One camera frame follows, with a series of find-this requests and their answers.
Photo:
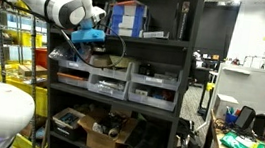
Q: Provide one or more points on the black square speaker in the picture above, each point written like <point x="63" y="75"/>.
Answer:
<point x="261" y="124"/>

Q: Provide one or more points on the small cardboard box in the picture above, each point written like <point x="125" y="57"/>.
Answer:
<point x="102" y="62"/>

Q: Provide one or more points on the white partition panel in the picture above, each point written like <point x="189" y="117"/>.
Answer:
<point x="254" y="91"/>

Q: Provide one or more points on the blue and red item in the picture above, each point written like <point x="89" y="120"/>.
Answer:
<point x="163" y="94"/>

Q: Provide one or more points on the clear plastic storage bin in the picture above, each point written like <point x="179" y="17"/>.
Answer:
<point x="71" y="82"/>
<point x="155" y="82"/>
<point x="110" y="74"/>
<point x="151" y="102"/>
<point x="108" y="94"/>

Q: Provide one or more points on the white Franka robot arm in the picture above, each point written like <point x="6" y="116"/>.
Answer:
<point x="63" y="2"/>

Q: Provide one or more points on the tall black book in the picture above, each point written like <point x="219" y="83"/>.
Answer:
<point x="183" y="21"/>

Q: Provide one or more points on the small white box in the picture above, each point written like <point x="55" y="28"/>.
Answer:
<point x="141" y="92"/>

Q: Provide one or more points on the white cube box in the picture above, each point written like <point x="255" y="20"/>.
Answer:
<point x="224" y="103"/>

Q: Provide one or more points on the black tangled gear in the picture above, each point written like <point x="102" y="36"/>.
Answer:
<point x="113" y="122"/>

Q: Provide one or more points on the silver foil packets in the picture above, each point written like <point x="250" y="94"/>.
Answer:
<point x="111" y="86"/>

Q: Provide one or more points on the olive woven basket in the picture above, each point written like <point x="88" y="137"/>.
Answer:
<point x="123" y="63"/>

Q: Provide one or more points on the orange rod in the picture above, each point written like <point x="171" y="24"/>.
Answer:
<point x="72" y="76"/>

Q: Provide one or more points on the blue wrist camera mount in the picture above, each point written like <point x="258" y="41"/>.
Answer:
<point x="88" y="36"/>

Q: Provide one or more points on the blue pen cup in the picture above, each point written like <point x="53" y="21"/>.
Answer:
<point x="230" y="118"/>

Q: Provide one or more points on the white and black roll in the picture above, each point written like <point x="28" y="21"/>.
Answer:
<point x="114" y="133"/>

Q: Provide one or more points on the black bag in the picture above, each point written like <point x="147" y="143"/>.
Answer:
<point x="187" y="137"/>

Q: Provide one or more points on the left grey storage bin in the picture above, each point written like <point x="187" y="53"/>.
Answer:
<point x="73" y="65"/>

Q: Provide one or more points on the black plastic sheet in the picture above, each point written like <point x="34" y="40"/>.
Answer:
<point x="148" y="139"/>

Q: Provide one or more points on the clear plastic bag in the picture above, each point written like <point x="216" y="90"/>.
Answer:
<point x="61" y="52"/>

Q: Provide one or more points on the brown cardboard box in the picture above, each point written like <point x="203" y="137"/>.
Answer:
<point x="33" y="71"/>

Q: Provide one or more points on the flat white box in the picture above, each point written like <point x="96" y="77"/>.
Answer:
<point x="153" y="34"/>

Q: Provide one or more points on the large open cardboard box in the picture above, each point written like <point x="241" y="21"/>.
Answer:
<point x="101" y="144"/>

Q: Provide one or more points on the red plastic bin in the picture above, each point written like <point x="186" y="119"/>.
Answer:
<point x="41" y="58"/>

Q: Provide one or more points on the small black device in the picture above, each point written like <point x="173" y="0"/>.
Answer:
<point x="146" y="69"/>

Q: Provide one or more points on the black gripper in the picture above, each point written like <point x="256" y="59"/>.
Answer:
<point x="98" y="48"/>

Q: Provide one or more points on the black shelving unit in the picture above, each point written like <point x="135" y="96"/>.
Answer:
<point x="143" y="40"/>

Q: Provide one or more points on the blue and white box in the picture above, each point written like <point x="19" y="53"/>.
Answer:
<point x="125" y="32"/>
<point x="126" y="22"/>

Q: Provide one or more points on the large yellow bin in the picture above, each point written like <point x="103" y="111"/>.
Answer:
<point x="40" y="100"/>

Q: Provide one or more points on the black tilted tablet stand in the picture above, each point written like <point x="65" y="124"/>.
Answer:
<point x="245" y="117"/>

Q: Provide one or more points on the row of dark books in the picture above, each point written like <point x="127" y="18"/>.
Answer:
<point x="108" y="17"/>

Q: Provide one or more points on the black open box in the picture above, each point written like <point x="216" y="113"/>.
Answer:
<point x="64" y="128"/>

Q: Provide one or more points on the yellow container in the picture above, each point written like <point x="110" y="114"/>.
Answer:
<point x="21" y="4"/>

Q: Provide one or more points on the blue filament spool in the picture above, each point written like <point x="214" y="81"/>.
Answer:
<point x="82" y="56"/>

